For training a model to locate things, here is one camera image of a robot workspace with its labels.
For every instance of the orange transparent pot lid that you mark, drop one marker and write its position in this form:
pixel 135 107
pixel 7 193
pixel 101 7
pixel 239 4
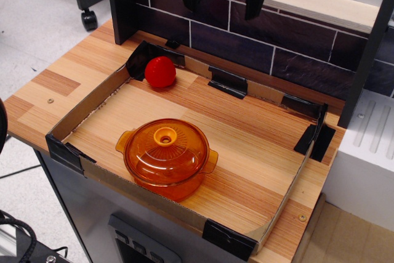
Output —
pixel 166 152

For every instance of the orange transparent plastic pot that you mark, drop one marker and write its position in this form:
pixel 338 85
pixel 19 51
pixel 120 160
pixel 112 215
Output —
pixel 178 192

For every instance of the cardboard fence with black tape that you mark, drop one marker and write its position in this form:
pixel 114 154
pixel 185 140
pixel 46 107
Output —
pixel 275 152

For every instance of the red toy strawberry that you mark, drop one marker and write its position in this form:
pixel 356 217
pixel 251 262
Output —
pixel 160 72

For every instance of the white toy sink unit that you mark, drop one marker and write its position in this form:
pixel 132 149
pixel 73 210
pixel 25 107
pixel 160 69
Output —
pixel 361 177

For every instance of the toy oven control panel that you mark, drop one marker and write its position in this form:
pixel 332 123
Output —
pixel 135 246

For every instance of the dark left upright post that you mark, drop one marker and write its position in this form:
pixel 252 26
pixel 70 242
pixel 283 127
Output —
pixel 125 19

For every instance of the dark upright post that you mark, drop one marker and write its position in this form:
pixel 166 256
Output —
pixel 366 62
pixel 125 19

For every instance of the dark right upright post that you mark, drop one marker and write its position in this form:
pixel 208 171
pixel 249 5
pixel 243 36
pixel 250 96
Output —
pixel 366 62

